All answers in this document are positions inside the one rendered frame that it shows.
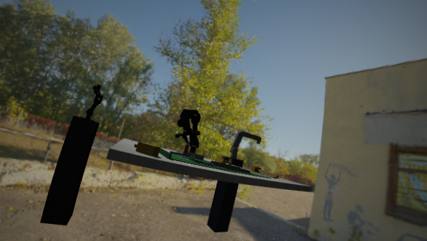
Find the brown wooden mallet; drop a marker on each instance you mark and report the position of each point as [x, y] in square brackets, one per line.
[258, 170]

